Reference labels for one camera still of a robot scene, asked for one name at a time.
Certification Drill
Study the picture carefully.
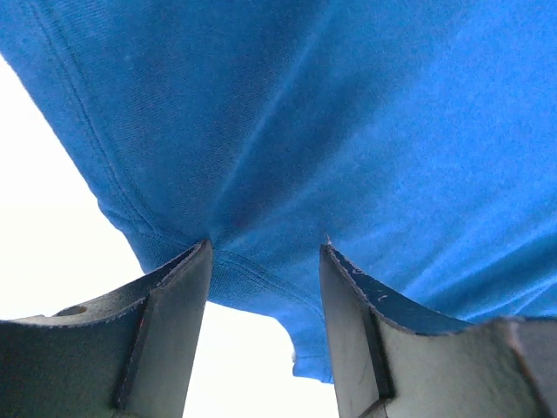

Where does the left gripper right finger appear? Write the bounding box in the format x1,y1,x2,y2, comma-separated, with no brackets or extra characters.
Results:
319,245,556,417

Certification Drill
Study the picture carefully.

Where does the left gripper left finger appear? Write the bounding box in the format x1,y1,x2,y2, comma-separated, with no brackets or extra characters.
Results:
1,240,212,417

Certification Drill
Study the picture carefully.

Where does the blue t shirt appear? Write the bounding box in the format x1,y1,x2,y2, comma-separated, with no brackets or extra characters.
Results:
1,1,556,383

